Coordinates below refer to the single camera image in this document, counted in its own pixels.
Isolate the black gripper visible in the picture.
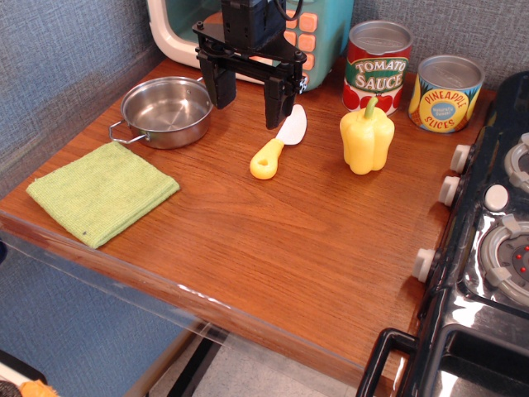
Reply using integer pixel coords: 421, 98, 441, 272
193, 1, 307, 130

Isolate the green cloth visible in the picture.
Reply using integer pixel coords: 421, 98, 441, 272
26, 142, 180, 249

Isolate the yellow toy knife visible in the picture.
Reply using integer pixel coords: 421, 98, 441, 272
250, 104, 307, 180

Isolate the small steel pot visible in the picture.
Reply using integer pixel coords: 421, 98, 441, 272
108, 76, 213, 150

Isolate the teal toy microwave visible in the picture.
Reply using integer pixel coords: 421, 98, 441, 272
146, 0, 354, 91

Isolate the yellow toy bell pepper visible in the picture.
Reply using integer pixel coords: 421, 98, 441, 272
339, 97, 395, 175

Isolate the tomato sauce can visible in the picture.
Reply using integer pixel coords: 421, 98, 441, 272
342, 20, 413, 115

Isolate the pineapple slices can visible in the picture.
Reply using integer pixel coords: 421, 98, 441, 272
408, 55, 485, 133

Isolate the grey stove knob upper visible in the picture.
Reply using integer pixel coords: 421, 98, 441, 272
450, 145, 471, 174

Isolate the grey stove knob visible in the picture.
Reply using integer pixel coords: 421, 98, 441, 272
412, 248, 436, 283
437, 176, 460, 207
450, 145, 471, 174

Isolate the grey stove knob middle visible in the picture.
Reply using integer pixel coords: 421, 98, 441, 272
437, 176, 460, 207

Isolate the grey stove knob lower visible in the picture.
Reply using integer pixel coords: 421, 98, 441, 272
412, 248, 436, 283

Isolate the black toy stove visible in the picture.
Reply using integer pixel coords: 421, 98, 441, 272
357, 72, 528, 396

